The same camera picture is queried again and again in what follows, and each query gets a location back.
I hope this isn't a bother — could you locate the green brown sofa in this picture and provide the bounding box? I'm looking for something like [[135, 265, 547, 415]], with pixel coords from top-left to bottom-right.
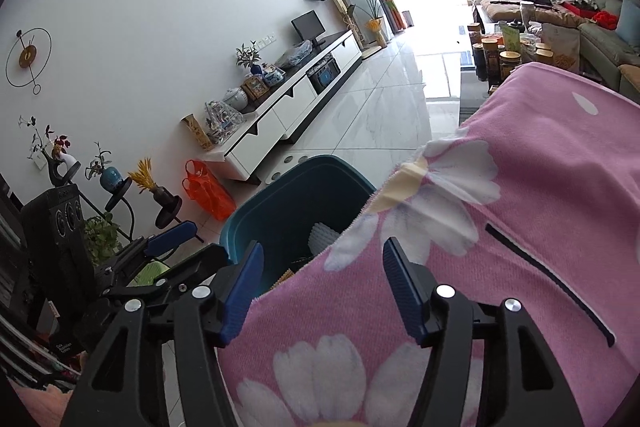
[[575, 0, 640, 100]]

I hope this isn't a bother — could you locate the white black TV cabinet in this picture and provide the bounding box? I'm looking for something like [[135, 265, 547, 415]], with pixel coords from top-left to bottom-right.
[[202, 29, 363, 185]]

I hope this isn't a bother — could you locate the tall plant yellow pot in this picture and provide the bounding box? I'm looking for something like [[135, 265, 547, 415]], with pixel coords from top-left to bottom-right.
[[344, 0, 398, 48]]

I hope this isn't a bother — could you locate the person's left forearm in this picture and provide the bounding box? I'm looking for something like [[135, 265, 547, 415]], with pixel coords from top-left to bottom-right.
[[10, 377, 86, 427]]

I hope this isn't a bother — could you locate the decorated wooden box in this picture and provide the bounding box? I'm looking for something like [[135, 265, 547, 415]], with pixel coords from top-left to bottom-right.
[[241, 74, 271, 100]]

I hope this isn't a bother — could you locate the group of wooden lid jars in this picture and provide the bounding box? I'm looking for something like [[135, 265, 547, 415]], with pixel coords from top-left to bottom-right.
[[467, 22, 556, 82]]

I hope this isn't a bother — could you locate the blue vase with branches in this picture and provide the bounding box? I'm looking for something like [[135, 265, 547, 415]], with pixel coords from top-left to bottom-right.
[[236, 42, 263, 78]]

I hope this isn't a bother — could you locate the pink floral blanket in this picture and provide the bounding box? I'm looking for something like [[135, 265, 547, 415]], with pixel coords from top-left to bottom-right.
[[217, 62, 640, 427]]

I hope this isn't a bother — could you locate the white foam net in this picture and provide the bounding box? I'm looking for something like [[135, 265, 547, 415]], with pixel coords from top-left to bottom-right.
[[307, 219, 346, 255]]

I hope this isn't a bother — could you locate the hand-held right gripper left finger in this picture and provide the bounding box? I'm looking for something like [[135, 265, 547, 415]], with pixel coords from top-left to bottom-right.
[[60, 241, 265, 427]]

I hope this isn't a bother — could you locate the crumpled grey plastic bag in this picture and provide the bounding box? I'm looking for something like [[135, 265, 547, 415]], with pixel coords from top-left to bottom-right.
[[280, 39, 316, 68]]

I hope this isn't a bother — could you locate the orange plastic bag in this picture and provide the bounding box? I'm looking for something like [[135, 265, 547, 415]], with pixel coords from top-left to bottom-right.
[[181, 159, 237, 222]]

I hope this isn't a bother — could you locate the teal vase with plant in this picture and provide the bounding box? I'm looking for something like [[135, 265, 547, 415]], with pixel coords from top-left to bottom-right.
[[85, 142, 124, 192]]

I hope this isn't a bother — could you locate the blue cushion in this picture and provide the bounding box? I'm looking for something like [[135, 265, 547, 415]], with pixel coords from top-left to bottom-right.
[[615, 0, 640, 48]]

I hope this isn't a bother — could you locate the green leafy plant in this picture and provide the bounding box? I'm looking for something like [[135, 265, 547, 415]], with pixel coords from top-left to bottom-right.
[[84, 213, 125, 267]]

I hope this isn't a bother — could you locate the blue white porcelain jar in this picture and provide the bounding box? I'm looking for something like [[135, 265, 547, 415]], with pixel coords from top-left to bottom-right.
[[261, 63, 285, 86]]

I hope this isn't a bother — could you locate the teal plastic bin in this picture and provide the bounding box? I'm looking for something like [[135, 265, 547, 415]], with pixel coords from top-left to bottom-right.
[[220, 155, 378, 303]]

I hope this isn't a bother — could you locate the dark shelf unit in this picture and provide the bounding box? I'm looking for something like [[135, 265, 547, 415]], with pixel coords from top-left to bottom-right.
[[0, 172, 86, 390]]

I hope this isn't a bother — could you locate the black monitor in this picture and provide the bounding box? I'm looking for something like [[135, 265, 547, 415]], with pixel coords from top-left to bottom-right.
[[291, 11, 327, 48]]

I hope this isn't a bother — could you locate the dark coffee table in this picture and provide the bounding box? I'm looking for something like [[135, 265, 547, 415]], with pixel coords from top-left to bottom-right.
[[460, 22, 586, 108]]

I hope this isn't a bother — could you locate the brown kraft pouch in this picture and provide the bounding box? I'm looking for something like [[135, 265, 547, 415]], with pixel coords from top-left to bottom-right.
[[541, 23, 583, 72]]

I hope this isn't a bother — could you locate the brown cushioned ottoman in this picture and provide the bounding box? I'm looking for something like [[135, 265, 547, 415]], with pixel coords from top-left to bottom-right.
[[475, 0, 593, 28]]

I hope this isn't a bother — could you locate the round wire wall clock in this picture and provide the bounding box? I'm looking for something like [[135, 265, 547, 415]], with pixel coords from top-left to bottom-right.
[[6, 28, 52, 96]]

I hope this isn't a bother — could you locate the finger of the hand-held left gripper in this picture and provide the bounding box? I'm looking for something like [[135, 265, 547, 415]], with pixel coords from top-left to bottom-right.
[[120, 221, 198, 268], [150, 243, 232, 295]]

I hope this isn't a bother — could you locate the black plant stand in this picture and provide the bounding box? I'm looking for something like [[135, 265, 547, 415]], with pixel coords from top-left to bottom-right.
[[52, 167, 206, 244]]

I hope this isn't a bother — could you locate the wheat in dark vase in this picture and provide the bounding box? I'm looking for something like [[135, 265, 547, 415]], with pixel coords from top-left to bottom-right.
[[127, 157, 174, 208]]

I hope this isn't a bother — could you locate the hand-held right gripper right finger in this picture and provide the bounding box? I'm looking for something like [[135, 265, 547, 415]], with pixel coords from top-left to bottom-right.
[[382, 237, 586, 427]]

